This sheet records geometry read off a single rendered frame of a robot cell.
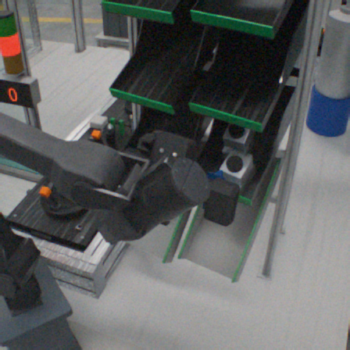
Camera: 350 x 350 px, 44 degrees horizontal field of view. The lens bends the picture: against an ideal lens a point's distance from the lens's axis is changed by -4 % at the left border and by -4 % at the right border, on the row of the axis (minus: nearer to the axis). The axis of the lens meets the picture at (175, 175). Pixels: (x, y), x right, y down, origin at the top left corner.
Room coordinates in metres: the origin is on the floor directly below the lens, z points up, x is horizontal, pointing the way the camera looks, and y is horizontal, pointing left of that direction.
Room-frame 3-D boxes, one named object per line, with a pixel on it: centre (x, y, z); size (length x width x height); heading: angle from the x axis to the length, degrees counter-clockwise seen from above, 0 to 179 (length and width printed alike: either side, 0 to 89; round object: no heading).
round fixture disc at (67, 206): (0.85, 0.28, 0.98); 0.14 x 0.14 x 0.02
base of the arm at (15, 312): (0.48, 0.28, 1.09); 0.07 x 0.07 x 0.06; 34
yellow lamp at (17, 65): (1.03, 0.41, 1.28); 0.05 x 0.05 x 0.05
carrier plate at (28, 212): (0.85, 0.28, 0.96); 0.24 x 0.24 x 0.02; 69
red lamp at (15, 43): (1.03, 0.41, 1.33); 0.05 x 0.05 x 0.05
